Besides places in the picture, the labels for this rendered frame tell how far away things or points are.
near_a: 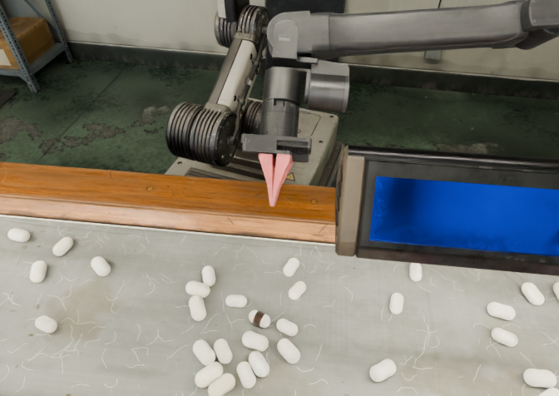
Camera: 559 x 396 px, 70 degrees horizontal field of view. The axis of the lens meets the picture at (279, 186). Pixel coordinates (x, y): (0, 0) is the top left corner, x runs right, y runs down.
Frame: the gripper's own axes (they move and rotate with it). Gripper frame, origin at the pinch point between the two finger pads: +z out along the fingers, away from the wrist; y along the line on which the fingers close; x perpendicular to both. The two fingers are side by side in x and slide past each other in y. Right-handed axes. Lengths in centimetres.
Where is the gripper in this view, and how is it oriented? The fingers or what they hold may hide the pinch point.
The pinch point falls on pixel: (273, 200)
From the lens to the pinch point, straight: 59.7
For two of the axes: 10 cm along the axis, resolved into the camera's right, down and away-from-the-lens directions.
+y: 9.9, 0.8, -0.8
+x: 0.7, 1.0, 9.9
